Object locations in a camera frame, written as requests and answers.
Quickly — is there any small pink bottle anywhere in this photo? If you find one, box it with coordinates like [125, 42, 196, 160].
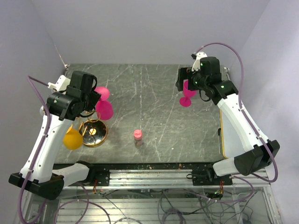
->
[133, 129, 143, 146]

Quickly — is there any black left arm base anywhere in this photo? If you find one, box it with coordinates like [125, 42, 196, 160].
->
[82, 164, 110, 186]

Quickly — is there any yellow wine glass front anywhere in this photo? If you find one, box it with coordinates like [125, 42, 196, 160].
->
[63, 126, 83, 150]

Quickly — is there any white board yellow rim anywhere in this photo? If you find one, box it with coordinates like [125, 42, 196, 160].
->
[220, 110, 230, 159]

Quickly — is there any yellow wine glass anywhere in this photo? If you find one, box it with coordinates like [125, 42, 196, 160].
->
[63, 126, 83, 150]
[78, 117, 84, 129]

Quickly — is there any yellow wine glass rear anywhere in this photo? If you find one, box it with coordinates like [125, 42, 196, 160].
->
[78, 117, 84, 129]

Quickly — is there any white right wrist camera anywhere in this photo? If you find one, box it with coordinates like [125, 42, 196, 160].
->
[191, 51, 207, 71]

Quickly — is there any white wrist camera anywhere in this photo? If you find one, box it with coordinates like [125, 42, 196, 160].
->
[48, 75, 71, 91]
[191, 51, 207, 71]

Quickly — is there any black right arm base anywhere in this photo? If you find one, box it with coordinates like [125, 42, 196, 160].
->
[186, 170, 233, 187]

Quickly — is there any aluminium rail frame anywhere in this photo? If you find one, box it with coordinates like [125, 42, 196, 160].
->
[22, 169, 282, 224]

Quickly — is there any pink wine glass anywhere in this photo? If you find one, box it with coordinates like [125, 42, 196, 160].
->
[179, 80, 197, 107]
[95, 87, 114, 120]

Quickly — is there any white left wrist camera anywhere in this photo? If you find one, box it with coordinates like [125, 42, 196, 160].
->
[48, 75, 71, 91]

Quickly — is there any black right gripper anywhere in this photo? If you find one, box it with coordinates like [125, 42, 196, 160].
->
[176, 67, 208, 91]

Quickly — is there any gold wire glass rack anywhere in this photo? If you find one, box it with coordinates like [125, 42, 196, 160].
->
[78, 111, 108, 147]

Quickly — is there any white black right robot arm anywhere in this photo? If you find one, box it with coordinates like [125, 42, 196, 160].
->
[176, 52, 280, 185]

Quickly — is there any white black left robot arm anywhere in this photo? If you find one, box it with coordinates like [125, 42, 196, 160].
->
[8, 70, 100, 200]

